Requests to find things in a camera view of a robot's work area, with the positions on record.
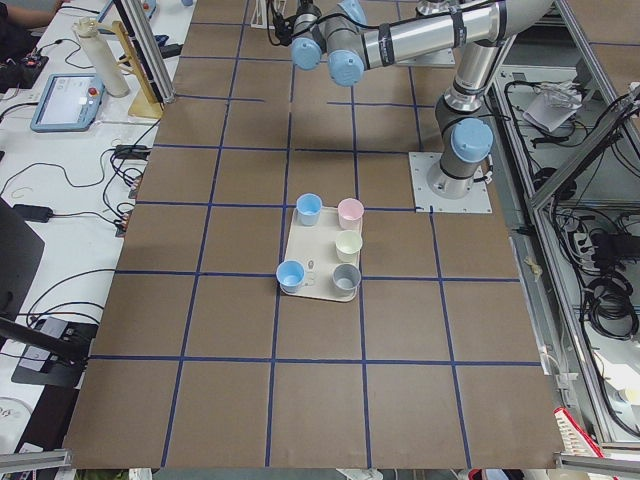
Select cream white cup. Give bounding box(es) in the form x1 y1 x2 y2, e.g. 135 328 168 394
335 230 363 263

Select blue cup back left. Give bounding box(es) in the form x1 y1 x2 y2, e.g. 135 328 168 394
296 193 323 226

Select blue cup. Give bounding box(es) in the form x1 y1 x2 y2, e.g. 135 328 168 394
276 260 306 294
296 193 323 226

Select pink cup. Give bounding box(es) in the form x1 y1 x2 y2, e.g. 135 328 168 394
337 198 364 230

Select grey cup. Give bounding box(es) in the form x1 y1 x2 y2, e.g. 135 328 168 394
332 263 361 296

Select blue cup front left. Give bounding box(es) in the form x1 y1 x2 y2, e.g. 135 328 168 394
276 260 306 294

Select beige plastic tray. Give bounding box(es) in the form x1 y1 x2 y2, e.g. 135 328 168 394
284 207 360 302

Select wooden mug tree stand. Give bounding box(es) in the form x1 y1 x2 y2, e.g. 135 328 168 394
97 21 163 119

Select crumpled white paper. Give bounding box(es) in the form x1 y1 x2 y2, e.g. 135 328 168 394
523 81 582 133

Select blue teach pendant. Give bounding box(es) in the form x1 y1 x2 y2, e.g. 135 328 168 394
30 74 104 133

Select black power adapter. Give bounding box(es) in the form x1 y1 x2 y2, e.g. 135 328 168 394
12 204 54 223

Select black monitor stand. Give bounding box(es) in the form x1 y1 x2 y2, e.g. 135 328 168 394
1 202 97 388

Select person in black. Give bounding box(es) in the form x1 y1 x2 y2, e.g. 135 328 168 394
1 1 64 49

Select coiled black cables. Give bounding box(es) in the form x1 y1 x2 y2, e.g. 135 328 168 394
582 276 634 342

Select aluminium frame post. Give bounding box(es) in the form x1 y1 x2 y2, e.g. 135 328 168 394
114 0 175 104

